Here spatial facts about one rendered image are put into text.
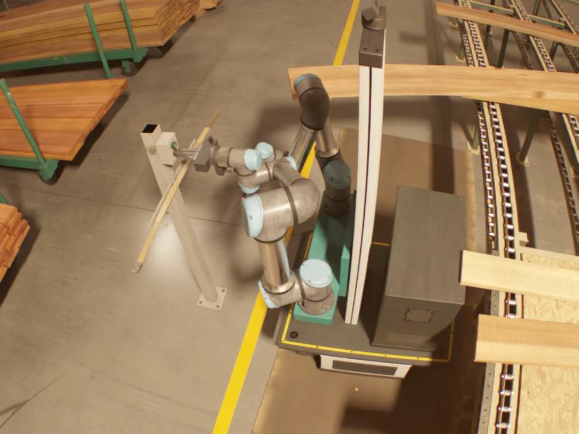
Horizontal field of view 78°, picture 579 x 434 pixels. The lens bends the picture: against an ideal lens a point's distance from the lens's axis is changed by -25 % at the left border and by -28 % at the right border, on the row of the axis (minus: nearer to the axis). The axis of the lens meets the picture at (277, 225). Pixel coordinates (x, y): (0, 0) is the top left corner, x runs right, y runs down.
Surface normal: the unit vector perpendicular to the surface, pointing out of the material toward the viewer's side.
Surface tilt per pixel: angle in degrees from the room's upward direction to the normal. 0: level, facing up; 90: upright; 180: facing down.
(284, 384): 0
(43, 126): 0
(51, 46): 90
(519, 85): 0
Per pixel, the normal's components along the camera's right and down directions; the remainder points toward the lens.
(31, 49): -0.26, 0.78
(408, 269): -0.08, -0.61
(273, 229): 0.35, 0.70
